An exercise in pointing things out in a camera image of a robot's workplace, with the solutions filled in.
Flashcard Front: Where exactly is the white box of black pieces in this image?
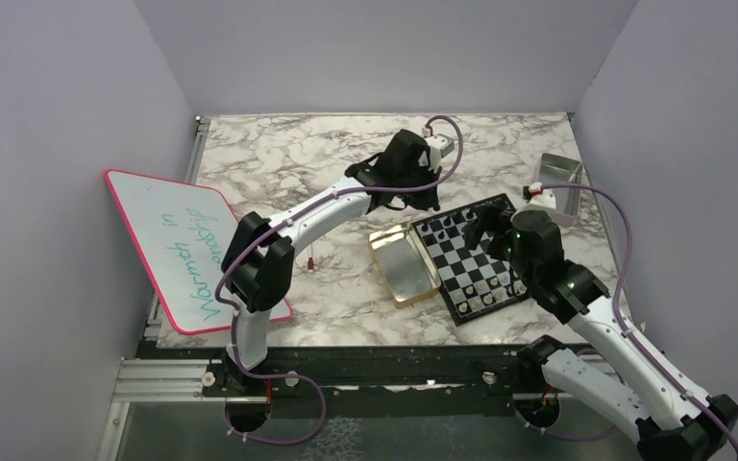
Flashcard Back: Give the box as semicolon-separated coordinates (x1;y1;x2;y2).
530;152;583;229

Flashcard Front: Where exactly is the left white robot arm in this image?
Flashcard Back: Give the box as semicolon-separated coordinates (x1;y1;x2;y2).
214;126;464;395

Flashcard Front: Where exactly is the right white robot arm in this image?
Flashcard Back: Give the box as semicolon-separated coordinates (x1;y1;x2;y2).
463;206;738;460

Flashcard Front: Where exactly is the black white chessboard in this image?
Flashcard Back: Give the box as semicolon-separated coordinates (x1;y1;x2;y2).
411;193;528;326

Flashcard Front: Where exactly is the gold metal tin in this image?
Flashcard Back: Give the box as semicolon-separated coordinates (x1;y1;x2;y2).
368;223;442;308

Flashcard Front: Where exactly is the small red white marker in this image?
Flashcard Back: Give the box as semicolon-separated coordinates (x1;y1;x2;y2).
307;244;316;273

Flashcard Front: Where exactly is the red framed whiteboard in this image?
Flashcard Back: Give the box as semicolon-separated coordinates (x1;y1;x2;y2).
104;169;294;336

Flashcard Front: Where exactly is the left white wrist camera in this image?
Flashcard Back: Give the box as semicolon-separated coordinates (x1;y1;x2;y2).
425;133;455;162

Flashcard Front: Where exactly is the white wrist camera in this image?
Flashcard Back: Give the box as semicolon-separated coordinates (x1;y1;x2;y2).
519;182;556;213
425;133;455;162

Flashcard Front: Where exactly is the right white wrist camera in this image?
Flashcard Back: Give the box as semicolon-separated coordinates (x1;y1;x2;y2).
519;182;556;213

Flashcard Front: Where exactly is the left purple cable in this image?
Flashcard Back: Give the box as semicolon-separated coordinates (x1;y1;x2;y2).
213;114;464;447

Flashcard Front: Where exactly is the black table front rail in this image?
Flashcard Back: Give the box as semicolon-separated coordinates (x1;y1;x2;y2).
137;341;554;419

